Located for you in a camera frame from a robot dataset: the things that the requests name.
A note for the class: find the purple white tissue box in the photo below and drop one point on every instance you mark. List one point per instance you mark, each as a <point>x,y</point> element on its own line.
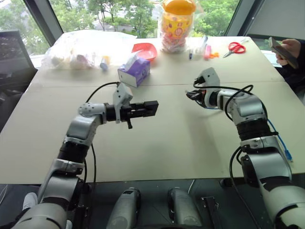
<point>135,71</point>

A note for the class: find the small orange pieces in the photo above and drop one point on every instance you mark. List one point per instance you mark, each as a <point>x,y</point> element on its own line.
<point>214,55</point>

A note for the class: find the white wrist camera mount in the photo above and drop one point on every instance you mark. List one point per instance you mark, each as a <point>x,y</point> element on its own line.
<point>210,76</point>
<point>122,95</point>

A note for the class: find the candy jar with orange lid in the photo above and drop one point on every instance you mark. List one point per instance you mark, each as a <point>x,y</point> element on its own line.
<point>175,28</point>

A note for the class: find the black metal bracket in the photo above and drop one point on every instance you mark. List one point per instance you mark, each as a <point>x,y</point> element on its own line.
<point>211,210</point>

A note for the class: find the person's dark sleeve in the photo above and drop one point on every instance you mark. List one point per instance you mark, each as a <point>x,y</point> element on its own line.
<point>300,76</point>

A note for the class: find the grey roller blind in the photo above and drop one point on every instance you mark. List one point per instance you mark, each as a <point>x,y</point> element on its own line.
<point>281,16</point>

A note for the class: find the white shoe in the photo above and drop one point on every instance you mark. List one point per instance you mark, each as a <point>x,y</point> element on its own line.
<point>29,200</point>

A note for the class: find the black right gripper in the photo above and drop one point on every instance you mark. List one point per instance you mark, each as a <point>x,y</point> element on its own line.
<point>203,100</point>

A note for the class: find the grey rounded shape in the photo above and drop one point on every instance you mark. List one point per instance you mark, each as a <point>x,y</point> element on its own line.
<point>182,210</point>
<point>126,207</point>

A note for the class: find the person's bare hand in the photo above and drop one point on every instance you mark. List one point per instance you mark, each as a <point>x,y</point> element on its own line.
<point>291,46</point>

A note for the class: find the black monitor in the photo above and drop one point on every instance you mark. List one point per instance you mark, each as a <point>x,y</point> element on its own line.
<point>12,47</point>

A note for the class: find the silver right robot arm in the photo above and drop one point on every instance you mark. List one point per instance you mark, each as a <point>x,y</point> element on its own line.
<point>247,107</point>

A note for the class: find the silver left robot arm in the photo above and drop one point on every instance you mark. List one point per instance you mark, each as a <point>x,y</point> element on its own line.
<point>81,124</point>

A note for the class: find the red plastic bowl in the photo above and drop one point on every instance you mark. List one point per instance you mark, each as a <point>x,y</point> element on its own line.
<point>148,51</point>

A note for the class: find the dark window frame pillar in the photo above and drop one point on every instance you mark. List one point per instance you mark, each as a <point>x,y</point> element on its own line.
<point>45,14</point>
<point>243,14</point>

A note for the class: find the small blue yellow bottle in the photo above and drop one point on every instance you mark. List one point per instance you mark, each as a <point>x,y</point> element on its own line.
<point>104,64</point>

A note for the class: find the dark smartphone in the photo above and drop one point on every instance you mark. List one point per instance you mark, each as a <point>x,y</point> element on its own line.
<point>277,48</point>

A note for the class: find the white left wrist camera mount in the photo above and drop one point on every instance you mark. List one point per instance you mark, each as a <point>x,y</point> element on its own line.
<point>122,95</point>

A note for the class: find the black chair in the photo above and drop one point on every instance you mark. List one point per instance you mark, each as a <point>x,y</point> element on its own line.
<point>9,100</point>

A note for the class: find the large clear plastic bag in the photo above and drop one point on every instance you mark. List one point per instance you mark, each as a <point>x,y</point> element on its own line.
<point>71,47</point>

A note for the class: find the clear bag of pens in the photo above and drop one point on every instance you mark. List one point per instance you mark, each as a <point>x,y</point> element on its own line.
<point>197,48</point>

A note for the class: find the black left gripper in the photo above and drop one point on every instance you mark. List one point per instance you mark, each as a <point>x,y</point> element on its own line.
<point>125,113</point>

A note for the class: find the pink plastic stick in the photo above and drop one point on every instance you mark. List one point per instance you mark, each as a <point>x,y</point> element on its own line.
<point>208,51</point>

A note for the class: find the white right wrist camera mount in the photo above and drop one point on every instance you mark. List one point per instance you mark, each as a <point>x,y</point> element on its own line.
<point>210,76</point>

